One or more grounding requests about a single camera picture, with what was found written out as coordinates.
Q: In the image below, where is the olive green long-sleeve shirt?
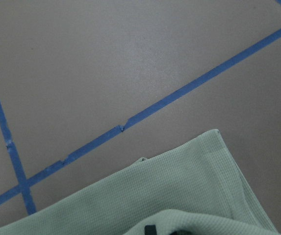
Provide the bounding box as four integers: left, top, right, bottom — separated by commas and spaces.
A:
0, 129, 277, 235

